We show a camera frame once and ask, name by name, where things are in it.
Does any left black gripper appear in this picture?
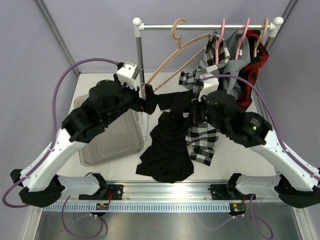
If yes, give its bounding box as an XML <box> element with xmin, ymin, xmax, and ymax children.
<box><xmin>103</xmin><ymin>73</ymin><xmax>160</xmax><ymax>126</ymax></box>

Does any black white checkered shirt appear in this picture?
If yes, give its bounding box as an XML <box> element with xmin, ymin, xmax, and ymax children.
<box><xmin>178</xmin><ymin>31</ymin><xmax>231</xmax><ymax>167</ymax></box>

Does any beige hanger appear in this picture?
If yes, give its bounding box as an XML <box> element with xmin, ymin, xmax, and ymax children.
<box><xmin>253</xmin><ymin>17</ymin><xmax>269</xmax><ymax>57</ymax></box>
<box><xmin>142</xmin><ymin>18</ymin><xmax>211</xmax><ymax>94</ymax></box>

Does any pink hanger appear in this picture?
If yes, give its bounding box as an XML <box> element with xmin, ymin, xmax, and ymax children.
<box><xmin>215</xmin><ymin>18</ymin><xmax>226</xmax><ymax>65</ymax></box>
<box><xmin>235</xmin><ymin>18</ymin><xmax>251</xmax><ymax>60</ymax></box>

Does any grey shirt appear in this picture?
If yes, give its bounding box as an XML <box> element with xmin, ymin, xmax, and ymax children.
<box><xmin>219</xmin><ymin>30</ymin><xmax>251</xmax><ymax>100</ymax></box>

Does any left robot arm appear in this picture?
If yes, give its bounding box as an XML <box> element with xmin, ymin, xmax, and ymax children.
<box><xmin>10</xmin><ymin>80</ymin><xmax>160</xmax><ymax>208</ymax></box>

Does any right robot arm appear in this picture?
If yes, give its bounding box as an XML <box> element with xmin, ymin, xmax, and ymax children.
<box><xmin>192</xmin><ymin>90</ymin><xmax>320</xmax><ymax>209</ymax></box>

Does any red black plaid shirt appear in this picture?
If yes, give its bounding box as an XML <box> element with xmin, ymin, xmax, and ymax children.
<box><xmin>236</xmin><ymin>30</ymin><xmax>269</xmax><ymax>112</ymax></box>

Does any clear plastic bin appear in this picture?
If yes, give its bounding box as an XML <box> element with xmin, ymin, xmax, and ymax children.
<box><xmin>79</xmin><ymin>109</ymin><xmax>144</xmax><ymax>167</ymax></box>

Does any metal clothes rack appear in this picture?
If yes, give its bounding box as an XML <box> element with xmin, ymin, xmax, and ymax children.
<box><xmin>132</xmin><ymin>16</ymin><xmax>285</xmax><ymax>141</ymax></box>

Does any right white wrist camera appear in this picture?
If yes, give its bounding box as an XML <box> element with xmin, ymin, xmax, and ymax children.
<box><xmin>198</xmin><ymin>74</ymin><xmax>219</xmax><ymax>102</ymax></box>

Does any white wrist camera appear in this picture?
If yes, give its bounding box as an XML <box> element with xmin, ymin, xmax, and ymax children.
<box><xmin>114</xmin><ymin>61</ymin><xmax>140</xmax><ymax>91</ymax></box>
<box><xmin>198</xmin><ymin>74</ymin><xmax>219</xmax><ymax>102</ymax></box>

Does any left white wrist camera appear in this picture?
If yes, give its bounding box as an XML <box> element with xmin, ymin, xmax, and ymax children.
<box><xmin>114</xmin><ymin>61</ymin><xmax>140</xmax><ymax>91</ymax></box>

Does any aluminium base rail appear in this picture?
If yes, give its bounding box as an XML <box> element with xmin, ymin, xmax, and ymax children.
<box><xmin>32</xmin><ymin>180</ymin><xmax>304</xmax><ymax>203</ymax></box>

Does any slotted cable duct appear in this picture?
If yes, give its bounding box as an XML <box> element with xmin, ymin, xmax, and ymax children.
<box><xmin>43</xmin><ymin>202</ymin><xmax>231</xmax><ymax>213</ymax></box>

